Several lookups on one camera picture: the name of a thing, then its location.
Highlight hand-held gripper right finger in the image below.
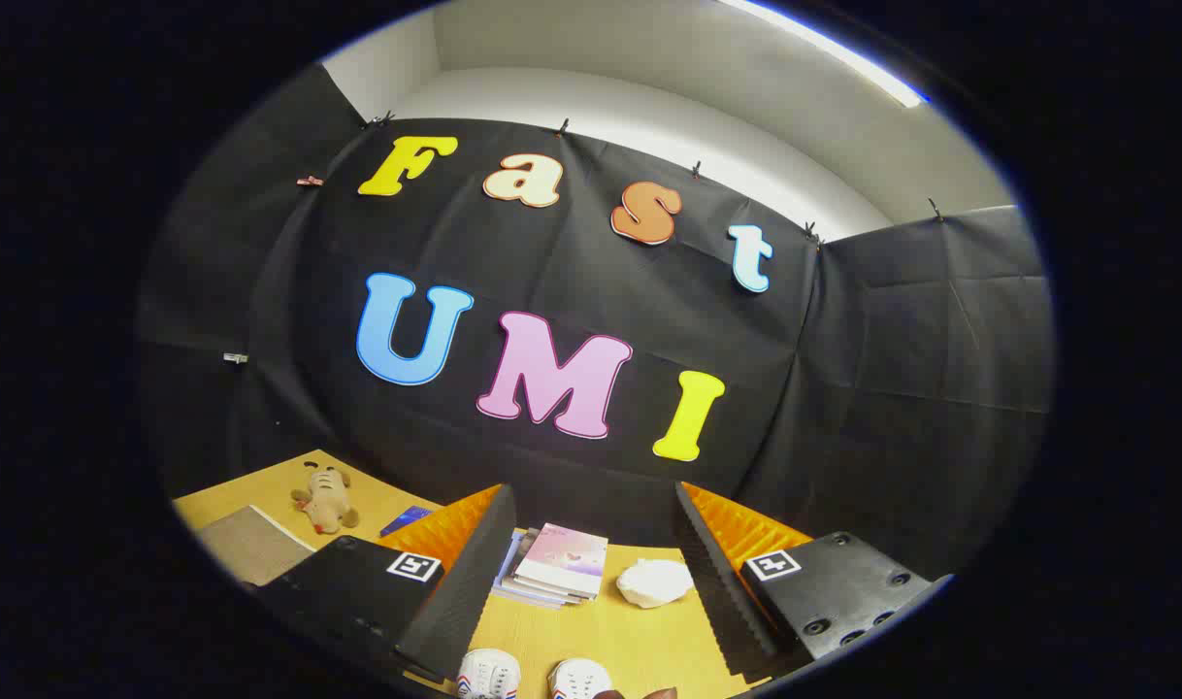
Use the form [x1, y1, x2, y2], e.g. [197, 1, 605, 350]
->
[673, 481, 953, 683]

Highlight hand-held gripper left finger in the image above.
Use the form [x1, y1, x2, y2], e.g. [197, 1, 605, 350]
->
[251, 483, 519, 683]

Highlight white canvas shoe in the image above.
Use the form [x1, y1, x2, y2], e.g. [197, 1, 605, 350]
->
[549, 658, 613, 699]
[455, 649, 522, 699]

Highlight brown fabric storage box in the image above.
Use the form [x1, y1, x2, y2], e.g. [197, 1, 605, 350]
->
[195, 505, 317, 586]

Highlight pale blue book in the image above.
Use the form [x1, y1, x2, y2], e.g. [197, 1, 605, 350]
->
[491, 529, 539, 605]

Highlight blue cover book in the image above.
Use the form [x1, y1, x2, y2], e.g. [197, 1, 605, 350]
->
[378, 505, 435, 538]

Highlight pink cover book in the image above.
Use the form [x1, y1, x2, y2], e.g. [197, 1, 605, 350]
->
[513, 523, 610, 600]

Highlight tan plush toy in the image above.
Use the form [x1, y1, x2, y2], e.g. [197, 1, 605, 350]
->
[290, 464, 361, 536]

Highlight black backdrop cloth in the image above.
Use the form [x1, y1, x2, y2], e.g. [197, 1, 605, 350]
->
[135, 63, 1056, 583]

